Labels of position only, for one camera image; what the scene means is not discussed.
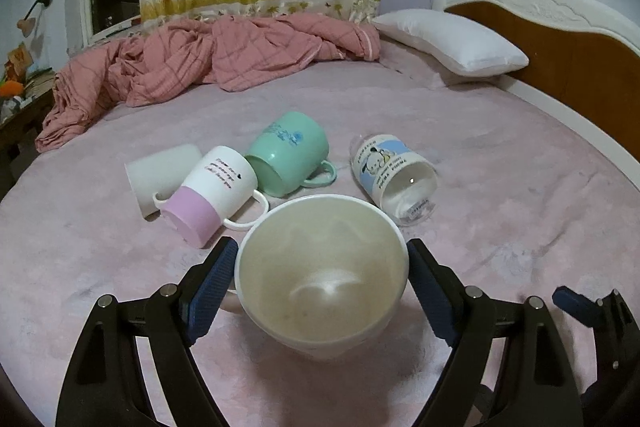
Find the white pillow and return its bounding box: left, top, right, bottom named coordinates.
left=371, top=9, right=530, bottom=76

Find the wall lamp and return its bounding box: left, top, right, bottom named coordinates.
left=16, top=0, right=53, bottom=38

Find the green mug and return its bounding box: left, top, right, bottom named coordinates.
left=244, top=111, right=337, bottom=196

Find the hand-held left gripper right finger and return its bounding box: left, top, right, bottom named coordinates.
left=406, top=238, right=585, bottom=427

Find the cartoon dog print cup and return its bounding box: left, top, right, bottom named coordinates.
left=350, top=133, right=439, bottom=227

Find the wooden headboard with white trim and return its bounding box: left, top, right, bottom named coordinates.
left=431, top=0, right=640, bottom=166

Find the white and purple mug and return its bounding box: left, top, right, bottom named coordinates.
left=152, top=145, right=270, bottom=250

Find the plain white cup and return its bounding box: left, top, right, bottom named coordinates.
left=124, top=143, right=203, bottom=220

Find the pink checked quilt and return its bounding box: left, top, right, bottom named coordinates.
left=36, top=13, right=382, bottom=152

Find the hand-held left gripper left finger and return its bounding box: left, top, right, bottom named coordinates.
left=56, top=236, right=240, bottom=427

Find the cluttered wooden side table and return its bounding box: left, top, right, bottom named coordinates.
left=0, top=44, right=57, bottom=202

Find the large white cup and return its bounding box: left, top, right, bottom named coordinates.
left=227, top=194, right=409, bottom=354

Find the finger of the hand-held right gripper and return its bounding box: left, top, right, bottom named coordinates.
left=552, top=287, right=640, bottom=427

